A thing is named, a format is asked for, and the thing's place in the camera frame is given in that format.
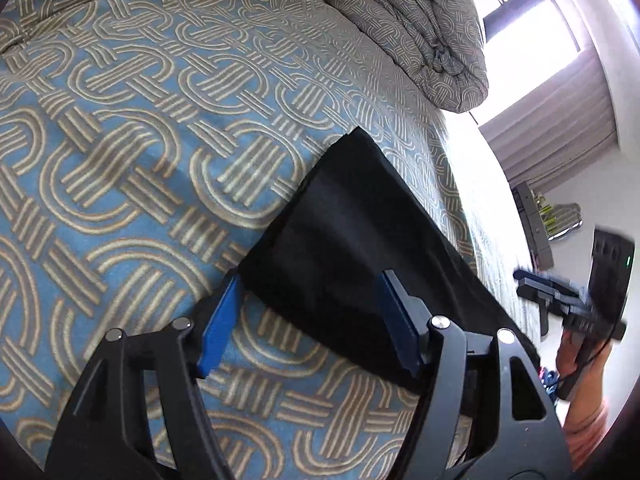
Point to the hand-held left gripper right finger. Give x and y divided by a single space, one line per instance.
397 321

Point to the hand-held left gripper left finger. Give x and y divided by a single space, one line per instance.
220 321

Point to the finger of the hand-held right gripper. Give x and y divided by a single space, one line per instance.
537 276
545 296

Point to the black pants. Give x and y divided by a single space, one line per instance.
350 240

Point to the person's right forearm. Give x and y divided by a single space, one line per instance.
587 435

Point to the person's right hand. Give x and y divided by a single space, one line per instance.
592 370

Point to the dark grey dressing table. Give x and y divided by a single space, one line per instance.
535 230

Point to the green shaped mirror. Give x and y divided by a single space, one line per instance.
562 220

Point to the blue clothes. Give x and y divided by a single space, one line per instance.
548 381

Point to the beige curtain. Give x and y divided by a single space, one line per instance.
555 135

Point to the patterned blue-grey bedspread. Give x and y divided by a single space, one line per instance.
150 135

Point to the window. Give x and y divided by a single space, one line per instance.
530 25

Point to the folded patterned duvet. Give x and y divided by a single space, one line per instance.
410 25

